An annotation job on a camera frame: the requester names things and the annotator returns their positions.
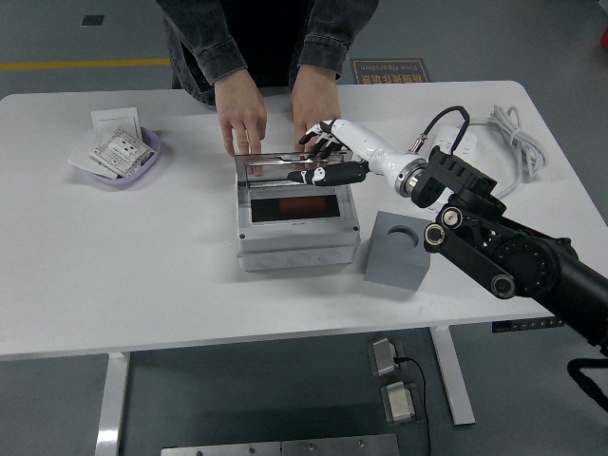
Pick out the black pedal cable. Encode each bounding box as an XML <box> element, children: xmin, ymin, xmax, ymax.
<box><xmin>393</xmin><ymin>355</ymin><xmax>432</xmax><ymax>456</ymax></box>

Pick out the grey cube with round hole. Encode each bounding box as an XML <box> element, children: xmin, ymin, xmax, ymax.
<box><xmin>364</xmin><ymin>211</ymin><xmax>432</xmax><ymax>293</ymax></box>

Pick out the white flat wall plate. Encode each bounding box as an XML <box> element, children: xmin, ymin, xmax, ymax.
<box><xmin>67</xmin><ymin>128</ymin><xmax>120</xmax><ymax>181</ymax></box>

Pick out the person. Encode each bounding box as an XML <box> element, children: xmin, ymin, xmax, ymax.
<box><xmin>163</xmin><ymin>0</ymin><xmax>352</xmax><ymax>106</ymax></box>

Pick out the grey metal base plate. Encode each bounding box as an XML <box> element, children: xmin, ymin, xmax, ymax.
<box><xmin>280</xmin><ymin>432</ymin><xmax>400</xmax><ymax>456</ymax></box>
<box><xmin>160</xmin><ymin>441</ymin><xmax>282</xmax><ymax>456</ymax></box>

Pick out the white power strip cord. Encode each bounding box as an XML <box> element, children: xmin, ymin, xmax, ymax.
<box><xmin>458</xmin><ymin>104</ymin><xmax>547</xmax><ymax>199</ymax></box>

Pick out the white table leg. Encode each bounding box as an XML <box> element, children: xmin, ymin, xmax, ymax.
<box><xmin>430</xmin><ymin>325</ymin><xmax>476</xmax><ymax>427</ymax></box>
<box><xmin>93</xmin><ymin>351</ymin><xmax>131</xmax><ymax>456</ymax></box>

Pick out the grey enclosure box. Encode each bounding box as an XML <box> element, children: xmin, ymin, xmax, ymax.
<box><xmin>235</xmin><ymin>149</ymin><xmax>361</xmax><ymax>273</ymax></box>

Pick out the silver foot pedal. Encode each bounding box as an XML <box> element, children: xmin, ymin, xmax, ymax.
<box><xmin>366</xmin><ymin>335</ymin><xmax>408</xmax><ymax>379</ymax></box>
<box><xmin>379</xmin><ymin>379</ymin><xmax>428</xmax><ymax>426</ymax></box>

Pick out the person's right hand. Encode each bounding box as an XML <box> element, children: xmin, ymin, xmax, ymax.
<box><xmin>214</xmin><ymin>74</ymin><xmax>268</xmax><ymax>178</ymax></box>

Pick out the person's left hand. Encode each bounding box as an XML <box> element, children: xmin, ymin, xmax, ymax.
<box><xmin>289</xmin><ymin>66</ymin><xmax>344</xmax><ymax>158</ymax></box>

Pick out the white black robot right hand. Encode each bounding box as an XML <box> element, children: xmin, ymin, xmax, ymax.
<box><xmin>286</xmin><ymin>118</ymin><xmax>414</xmax><ymax>187</ymax></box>

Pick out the black table control panel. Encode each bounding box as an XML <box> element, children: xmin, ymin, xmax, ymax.
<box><xmin>491</xmin><ymin>318</ymin><xmax>566</xmax><ymax>333</ymax></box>

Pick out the white printed socket panel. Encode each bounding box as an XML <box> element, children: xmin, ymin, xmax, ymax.
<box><xmin>88</xmin><ymin>126</ymin><xmax>156</xmax><ymax>180</ymax></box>

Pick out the purple plastic tray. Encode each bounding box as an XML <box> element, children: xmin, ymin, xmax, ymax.
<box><xmin>78</xmin><ymin>126</ymin><xmax>162</xmax><ymax>191</ymax></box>

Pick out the brown floor sign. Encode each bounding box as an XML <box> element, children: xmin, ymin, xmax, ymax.
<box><xmin>350</xmin><ymin>58</ymin><xmax>431</xmax><ymax>86</ymax></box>

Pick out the plain white switch plate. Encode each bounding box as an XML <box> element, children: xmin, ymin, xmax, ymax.
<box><xmin>90</xmin><ymin>107</ymin><xmax>143</xmax><ymax>142</ymax></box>

